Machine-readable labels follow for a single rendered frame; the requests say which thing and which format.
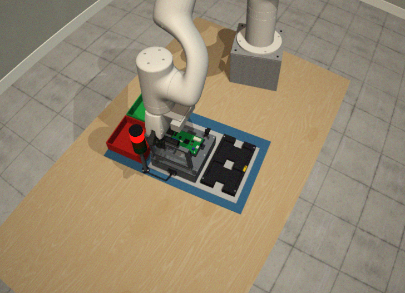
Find red bin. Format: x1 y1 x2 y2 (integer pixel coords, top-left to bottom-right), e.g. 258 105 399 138
106 115 151 163

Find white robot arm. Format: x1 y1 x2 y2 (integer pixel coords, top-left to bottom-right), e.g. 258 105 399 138
136 0 282 133

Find green circuit board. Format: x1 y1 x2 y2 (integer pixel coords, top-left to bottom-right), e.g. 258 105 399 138
171 131 204 154

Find green open tray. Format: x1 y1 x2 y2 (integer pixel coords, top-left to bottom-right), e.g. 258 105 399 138
126 94 146 122

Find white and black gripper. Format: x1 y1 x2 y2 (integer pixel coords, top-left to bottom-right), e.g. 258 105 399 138
145 110 174 149

